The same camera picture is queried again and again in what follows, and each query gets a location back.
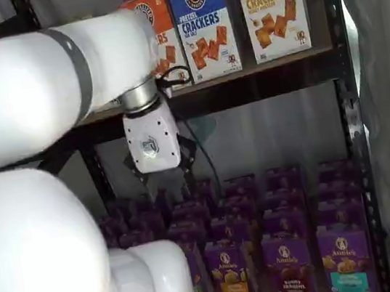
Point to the black metal shelf frame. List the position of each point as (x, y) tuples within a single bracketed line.
[(336, 22)]

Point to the purple Annie's box brown label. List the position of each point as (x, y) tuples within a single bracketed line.
[(284, 198), (285, 220), (283, 178), (289, 267)]

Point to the yellow pretzel crackers box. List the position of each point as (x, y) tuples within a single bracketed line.
[(270, 13)]

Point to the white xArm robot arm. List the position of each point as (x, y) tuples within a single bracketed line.
[(6, 89)]

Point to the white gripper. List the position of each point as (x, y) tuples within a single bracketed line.
[(150, 138)]

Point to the purple Annie's box pink label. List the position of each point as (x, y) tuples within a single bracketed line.
[(114, 231)]

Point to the orange cheddar pretzel crackers box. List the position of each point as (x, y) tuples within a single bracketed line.
[(169, 47)]

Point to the purple Annie's box teal label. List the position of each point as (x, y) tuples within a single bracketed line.
[(346, 259), (339, 190), (341, 212)]

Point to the purple Annie's box yellow label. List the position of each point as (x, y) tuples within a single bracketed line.
[(228, 273), (229, 229), (239, 186), (237, 206)]

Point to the purple Annie's hidden veggies box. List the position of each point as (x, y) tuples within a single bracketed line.
[(189, 233), (190, 212), (199, 274)]

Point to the blue sea salt crackers box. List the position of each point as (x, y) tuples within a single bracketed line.
[(207, 34)]

